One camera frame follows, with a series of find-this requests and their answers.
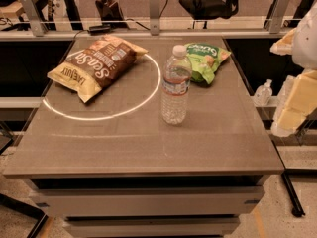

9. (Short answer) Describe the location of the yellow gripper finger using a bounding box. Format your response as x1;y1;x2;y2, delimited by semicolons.
270;29;295;56
274;70;317;132

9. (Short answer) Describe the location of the green rice chip bag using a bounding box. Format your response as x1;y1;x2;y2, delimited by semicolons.
185;43;231;85

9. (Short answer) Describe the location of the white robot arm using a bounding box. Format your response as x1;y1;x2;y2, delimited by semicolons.
270;3;317;137

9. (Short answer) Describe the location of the brown chip bag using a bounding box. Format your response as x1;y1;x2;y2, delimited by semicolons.
48;35;148;103

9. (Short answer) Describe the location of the left clear sanitizer bottle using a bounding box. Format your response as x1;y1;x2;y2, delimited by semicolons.
254;79;272;106

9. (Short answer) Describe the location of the clear plastic water bottle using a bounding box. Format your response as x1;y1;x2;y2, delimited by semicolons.
161;45;192;125

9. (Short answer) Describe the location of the upper white drawer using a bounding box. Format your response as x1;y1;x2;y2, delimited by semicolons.
31;186;264;217

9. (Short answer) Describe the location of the white drawer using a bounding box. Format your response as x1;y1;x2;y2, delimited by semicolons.
31;186;264;217
63;217;240;238

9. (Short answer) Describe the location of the black power adapter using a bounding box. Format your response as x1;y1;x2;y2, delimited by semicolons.
88;24;111;35

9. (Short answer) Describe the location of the lower white drawer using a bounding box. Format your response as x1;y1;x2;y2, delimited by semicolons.
63;217;240;238

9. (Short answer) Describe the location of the middle metal bracket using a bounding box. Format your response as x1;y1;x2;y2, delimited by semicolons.
149;0;160;36

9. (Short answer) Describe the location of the left metal bracket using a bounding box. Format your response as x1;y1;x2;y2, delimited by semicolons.
20;0;47;37

